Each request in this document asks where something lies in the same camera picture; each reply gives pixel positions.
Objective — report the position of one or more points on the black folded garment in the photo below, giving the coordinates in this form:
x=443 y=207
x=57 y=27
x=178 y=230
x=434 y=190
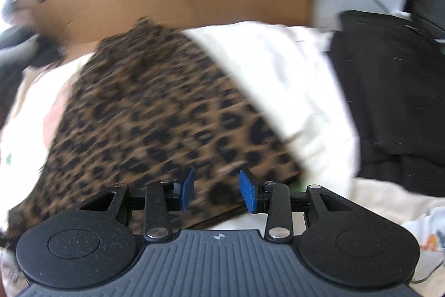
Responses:
x=382 y=102

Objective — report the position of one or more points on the leopard print garment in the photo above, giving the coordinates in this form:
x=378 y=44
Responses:
x=139 y=116

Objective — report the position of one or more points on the small black cloth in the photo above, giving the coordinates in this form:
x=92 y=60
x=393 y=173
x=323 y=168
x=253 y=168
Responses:
x=45 y=53

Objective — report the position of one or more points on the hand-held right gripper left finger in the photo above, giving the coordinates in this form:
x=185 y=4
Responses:
x=187 y=189

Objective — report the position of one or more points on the grey neck pillow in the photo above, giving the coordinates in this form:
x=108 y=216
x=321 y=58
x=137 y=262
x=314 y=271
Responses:
x=14 y=46

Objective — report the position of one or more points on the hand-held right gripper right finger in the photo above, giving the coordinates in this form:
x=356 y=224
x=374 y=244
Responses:
x=248 y=191

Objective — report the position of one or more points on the cream printed blanket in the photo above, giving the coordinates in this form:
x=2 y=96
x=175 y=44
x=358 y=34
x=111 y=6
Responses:
x=278 y=74

